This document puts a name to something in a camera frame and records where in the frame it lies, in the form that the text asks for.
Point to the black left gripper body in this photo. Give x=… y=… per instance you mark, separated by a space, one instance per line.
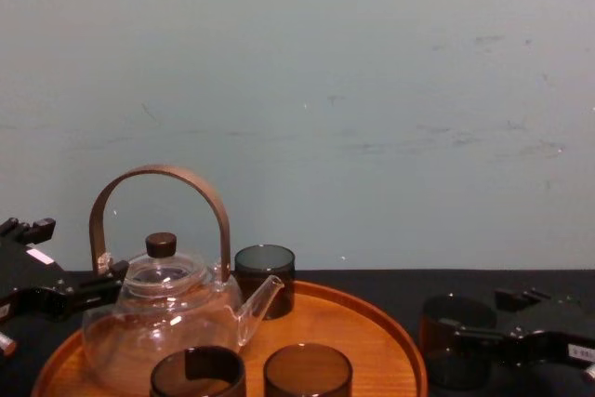
x=23 y=271

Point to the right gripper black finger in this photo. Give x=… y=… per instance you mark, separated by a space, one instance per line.
x=511 y=299
x=493 y=346

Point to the glass lid with dark knob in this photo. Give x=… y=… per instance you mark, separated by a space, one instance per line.
x=161 y=244

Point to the round wooden tray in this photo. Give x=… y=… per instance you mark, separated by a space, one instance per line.
x=325 y=322

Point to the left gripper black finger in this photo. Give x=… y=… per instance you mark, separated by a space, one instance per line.
x=39 y=228
x=79 y=299

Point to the black table cloth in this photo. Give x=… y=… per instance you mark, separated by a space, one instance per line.
x=381 y=286

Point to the smoky brown glass cup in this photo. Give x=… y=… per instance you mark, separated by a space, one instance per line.
x=264 y=292
x=437 y=346
x=308 y=376
x=204 y=380

